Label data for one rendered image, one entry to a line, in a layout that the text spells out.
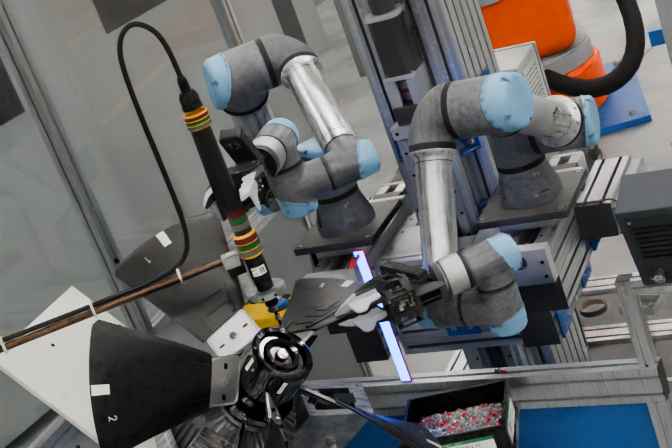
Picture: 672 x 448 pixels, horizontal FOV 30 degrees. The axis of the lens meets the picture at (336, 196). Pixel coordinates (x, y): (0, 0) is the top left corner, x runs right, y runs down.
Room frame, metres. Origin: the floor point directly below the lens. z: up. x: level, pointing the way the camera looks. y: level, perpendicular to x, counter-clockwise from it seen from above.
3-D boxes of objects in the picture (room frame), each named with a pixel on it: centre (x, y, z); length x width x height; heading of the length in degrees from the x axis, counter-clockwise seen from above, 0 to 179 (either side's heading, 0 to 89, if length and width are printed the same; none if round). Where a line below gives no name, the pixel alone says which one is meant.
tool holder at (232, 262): (2.12, 0.19, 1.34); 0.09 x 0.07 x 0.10; 93
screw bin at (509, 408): (2.20, -0.07, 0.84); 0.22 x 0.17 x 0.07; 73
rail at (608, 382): (2.37, -0.10, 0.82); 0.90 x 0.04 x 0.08; 58
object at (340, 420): (2.18, 0.18, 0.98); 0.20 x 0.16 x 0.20; 58
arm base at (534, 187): (2.73, -0.43, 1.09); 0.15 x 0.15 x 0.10
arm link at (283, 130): (2.38, 0.08, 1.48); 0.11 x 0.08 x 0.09; 158
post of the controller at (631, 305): (2.15, -0.46, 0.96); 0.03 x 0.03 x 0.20; 58
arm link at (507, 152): (2.72, -0.44, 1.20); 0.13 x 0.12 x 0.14; 57
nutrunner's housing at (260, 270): (2.12, 0.18, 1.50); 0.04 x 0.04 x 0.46
